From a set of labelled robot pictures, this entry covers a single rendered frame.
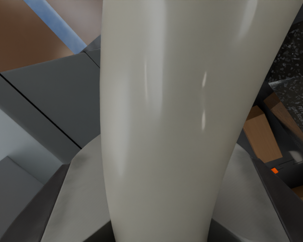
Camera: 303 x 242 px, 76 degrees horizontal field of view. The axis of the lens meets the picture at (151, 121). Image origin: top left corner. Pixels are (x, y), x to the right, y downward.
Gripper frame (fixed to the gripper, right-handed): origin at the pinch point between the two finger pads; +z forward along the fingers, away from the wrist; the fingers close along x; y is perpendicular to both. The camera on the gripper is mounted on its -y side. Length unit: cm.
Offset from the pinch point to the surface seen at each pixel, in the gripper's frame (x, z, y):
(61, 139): -19.9, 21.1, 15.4
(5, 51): -93, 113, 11
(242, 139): 51, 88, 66
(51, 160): -20.5, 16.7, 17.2
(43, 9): -60, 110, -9
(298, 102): 32.5, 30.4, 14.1
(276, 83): 27.9, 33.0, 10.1
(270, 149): 61, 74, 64
